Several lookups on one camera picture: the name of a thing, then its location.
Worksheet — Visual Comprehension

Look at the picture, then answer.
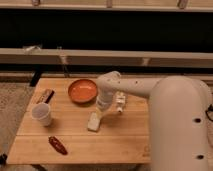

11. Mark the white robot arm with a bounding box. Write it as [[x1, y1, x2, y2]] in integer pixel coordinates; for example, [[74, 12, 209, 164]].
[[96, 71, 212, 171]]

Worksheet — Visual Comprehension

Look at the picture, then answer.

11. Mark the white sponge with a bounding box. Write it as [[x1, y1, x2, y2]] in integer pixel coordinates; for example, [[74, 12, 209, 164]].
[[87, 112, 101, 132]]

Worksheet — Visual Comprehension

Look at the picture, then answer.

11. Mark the dark chocolate bar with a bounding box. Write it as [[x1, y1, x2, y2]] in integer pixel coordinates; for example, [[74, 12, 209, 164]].
[[37, 89, 54, 103]]

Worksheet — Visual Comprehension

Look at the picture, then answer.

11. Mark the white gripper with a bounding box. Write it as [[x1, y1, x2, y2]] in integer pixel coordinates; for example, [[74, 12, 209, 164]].
[[96, 92, 127, 120]]

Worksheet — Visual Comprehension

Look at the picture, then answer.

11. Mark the orange plate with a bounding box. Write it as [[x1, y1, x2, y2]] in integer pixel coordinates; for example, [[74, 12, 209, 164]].
[[68, 79, 98, 104]]

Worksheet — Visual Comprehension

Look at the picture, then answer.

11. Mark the white paper cup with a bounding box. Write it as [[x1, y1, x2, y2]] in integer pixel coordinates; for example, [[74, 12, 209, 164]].
[[31, 103, 52, 126]]

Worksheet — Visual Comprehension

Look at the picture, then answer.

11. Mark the grey metal shelf rail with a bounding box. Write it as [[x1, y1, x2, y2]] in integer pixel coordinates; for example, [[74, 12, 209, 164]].
[[0, 47, 213, 68]]

